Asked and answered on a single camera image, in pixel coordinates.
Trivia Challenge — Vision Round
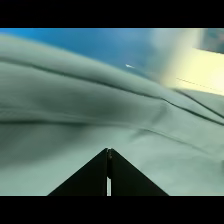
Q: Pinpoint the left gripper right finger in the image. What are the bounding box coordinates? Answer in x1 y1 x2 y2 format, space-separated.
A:
109 148 170 197

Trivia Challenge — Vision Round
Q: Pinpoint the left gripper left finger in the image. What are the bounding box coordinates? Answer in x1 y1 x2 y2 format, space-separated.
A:
47 147 109 197

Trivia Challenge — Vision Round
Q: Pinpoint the grey garment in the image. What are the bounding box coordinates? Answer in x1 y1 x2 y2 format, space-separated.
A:
0 33 224 197

